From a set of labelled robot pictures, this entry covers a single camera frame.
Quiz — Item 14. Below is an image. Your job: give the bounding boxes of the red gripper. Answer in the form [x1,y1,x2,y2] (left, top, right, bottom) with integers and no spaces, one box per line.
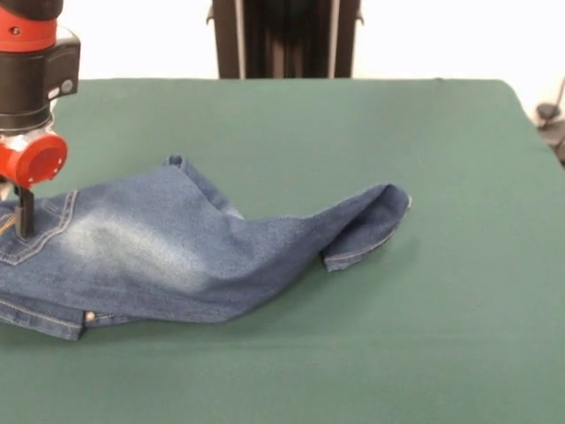
[0,132,69,236]

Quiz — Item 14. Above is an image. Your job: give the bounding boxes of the blue denim jeans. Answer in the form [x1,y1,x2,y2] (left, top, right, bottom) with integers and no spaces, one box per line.
[0,153,412,342]

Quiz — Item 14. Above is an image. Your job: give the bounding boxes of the dark green table cloth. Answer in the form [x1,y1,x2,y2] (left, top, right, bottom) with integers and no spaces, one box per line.
[0,78,565,424]

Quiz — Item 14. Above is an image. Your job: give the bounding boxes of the black wheeled stand base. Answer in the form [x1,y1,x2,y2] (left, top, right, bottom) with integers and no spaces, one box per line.
[536,102,565,167]

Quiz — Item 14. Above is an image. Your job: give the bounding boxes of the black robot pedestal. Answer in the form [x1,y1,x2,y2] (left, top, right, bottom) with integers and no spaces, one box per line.
[207,0,366,80]

